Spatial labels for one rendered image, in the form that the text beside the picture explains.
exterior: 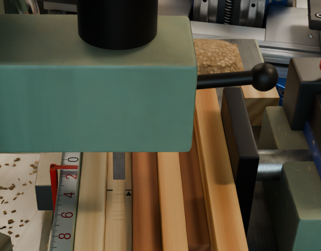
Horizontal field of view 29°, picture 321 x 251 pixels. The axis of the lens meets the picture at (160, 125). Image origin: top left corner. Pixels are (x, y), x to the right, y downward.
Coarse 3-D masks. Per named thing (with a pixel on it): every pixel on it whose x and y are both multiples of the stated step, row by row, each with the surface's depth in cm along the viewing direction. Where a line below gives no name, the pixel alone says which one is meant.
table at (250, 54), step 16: (240, 48) 74; (256, 48) 74; (256, 64) 71; (256, 128) 62; (256, 144) 60; (256, 192) 54; (256, 208) 53; (256, 224) 51; (272, 224) 51; (256, 240) 50; (272, 240) 50
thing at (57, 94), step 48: (0, 48) 39; (48, 48) 39; (96, 48) 39; (144, 48) 40; (192, 48) 40; (0, 96) 39; (48, 96) 39; (96, 96) 39; (144, 96) 39; (192, 96) 40; (0, 144) 41; (48, 144) 41; (96, 144) 41; (144, 144) 42
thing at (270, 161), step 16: (224, 96) 49; (240, 96) 49; (224, 112) 49; (240, 112) 47; (224, 128) 49; (240, 128) 46; (240, 144) 44; (240, 160) 43; (256, 160) 43; (272, 160) 48; (288, 160) 48; (304, 160) 48; (240, 176) 44; (256, 176) 44; (272, 176) 48; (240, 192) 45; (240, 208) 46
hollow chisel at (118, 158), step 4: (112, 152) 46; (116, 152) 46; (120, 152) 46; (124, 152) 46; (112, 156) 46; (116, 156) 46; (120, 156) 46; (124, 156) 46; (116, 160) 46; (120, 160) 46; (124, 160) 46; (116, 164) 46; (120, 164) 47; (124, 164) 47; (116, 168) 47; (120, 168) 47; (124, 168) 47; (116, 172) 47; (120, 172) 47; (124, 172) 47; (116, 176) 47; (120, 176) 47; (124, 176) 47
